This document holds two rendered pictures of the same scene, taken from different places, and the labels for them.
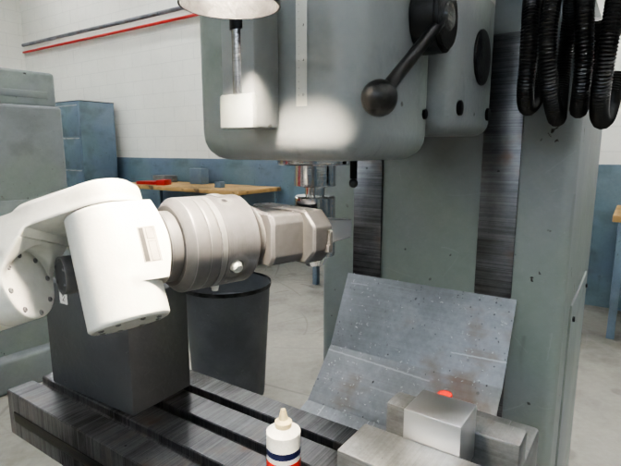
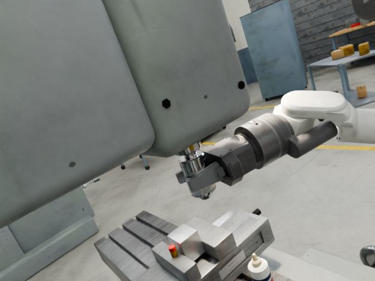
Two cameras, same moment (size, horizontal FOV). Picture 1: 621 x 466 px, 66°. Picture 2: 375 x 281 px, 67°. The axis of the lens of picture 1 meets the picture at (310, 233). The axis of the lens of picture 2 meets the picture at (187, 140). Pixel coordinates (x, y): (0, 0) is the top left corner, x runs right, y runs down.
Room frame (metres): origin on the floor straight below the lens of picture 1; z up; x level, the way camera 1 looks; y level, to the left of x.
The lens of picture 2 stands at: (0.98, 0.19, 1.42)
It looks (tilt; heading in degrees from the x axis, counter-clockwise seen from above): 14 degrees down; 204
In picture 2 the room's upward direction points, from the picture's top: 20 degrees counter-clockwise
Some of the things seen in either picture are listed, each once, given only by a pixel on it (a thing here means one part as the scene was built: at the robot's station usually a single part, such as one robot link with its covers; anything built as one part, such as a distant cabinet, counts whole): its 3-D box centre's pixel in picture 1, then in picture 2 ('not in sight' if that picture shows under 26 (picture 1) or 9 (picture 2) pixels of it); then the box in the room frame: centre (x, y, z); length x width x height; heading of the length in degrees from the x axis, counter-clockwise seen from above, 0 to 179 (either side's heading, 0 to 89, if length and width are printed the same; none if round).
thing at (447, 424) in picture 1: (439, 433); (186, 243); (0.47, -0.14, 1.03); 0.06 x 0.05 x 0.06; 55
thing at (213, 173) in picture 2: not in sight; (206, 178); (0.58, 0.02, 1.23); 0.06 x 0.02 x 0.03; 132
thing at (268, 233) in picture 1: (249, 238); (240, 153); (0.49, 0.06, 1.23); 0.13 x 0.12 x 0.10; 42
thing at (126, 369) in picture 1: (116, 329); not in sight; (0.79, 0.33, 1.02); 0.22 x 0.12 x 0.20; 58
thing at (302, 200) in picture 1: (314, 200); (191, 158); (0.55, -0.01, 1.26); 0.05 x 0.05 x 0.01
